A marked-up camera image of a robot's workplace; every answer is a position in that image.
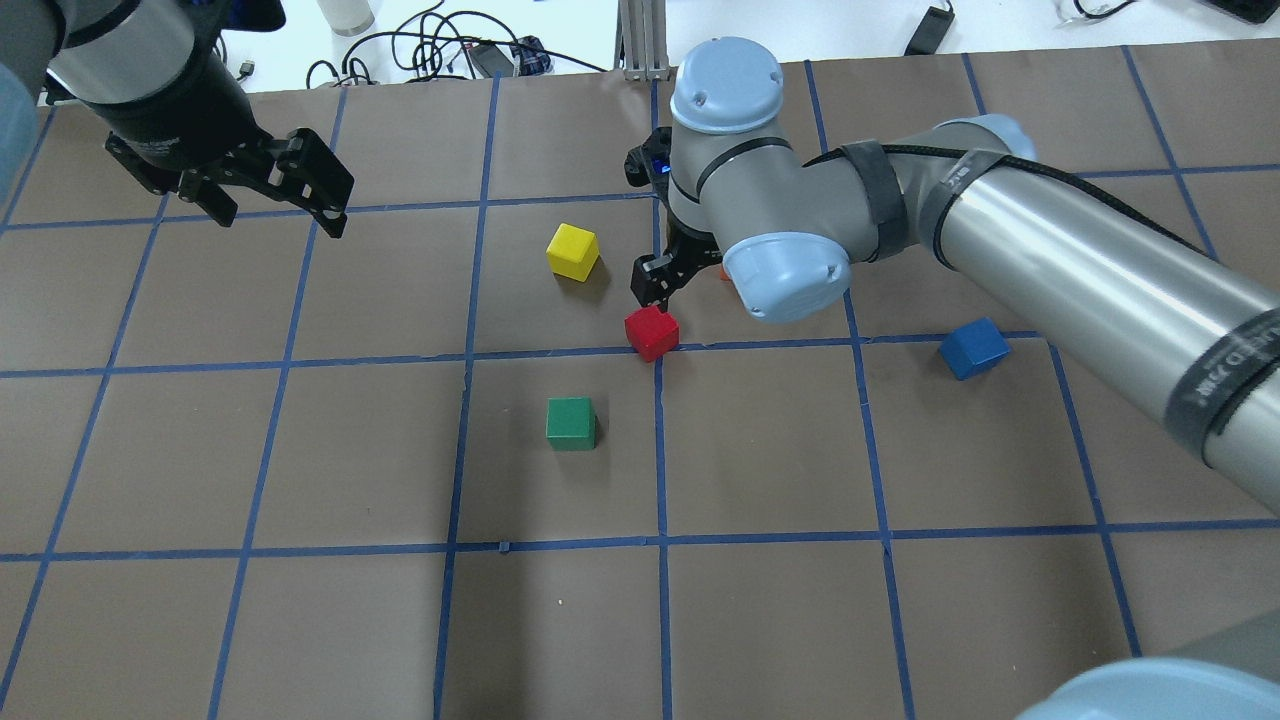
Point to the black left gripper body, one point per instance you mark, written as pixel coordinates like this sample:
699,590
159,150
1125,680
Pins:
183,118

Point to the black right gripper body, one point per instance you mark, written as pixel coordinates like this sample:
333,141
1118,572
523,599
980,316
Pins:
655,277

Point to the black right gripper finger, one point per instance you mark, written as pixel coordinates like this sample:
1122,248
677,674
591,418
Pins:
653,280

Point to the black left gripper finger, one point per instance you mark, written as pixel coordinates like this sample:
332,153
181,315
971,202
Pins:
305,172
207,195

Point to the red wooden block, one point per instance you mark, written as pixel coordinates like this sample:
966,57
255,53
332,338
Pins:
652,332

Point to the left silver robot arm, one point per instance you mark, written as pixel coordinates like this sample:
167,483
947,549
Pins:
110,52

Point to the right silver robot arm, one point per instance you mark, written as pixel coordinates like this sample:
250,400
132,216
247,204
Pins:
1189,343

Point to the yellow wooden block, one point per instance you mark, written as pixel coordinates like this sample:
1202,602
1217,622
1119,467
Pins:
572,252

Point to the green wooden block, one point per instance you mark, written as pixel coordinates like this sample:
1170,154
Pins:
571,424

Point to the blue wooden block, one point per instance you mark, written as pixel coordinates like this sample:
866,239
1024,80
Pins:
974,348

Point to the grey metal bottle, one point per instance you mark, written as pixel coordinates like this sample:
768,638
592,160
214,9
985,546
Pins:
347,18

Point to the black power adapter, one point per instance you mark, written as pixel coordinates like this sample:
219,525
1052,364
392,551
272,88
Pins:
931,31

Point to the aluminium frame post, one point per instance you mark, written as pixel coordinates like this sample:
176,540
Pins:
640,45

